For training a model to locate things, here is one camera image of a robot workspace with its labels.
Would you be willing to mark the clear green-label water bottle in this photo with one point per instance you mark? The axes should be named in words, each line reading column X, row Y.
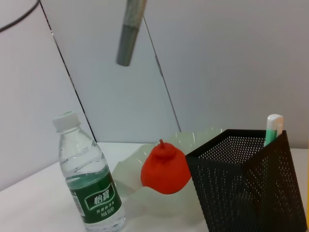
column 91, row 188

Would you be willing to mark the red-orange fruit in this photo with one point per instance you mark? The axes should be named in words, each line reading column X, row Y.
column 164, row 169

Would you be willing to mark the translucent green fruit plate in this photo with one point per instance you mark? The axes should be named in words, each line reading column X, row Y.
column 128, row 174

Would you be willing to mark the black mesh pen holder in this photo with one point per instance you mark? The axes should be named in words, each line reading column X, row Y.
column 241, row 193

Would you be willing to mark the mint green utility knife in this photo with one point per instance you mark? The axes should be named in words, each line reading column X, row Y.
column 272, row 130

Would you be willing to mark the silver glitter pen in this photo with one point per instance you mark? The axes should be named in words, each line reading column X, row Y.
column 130, row 29

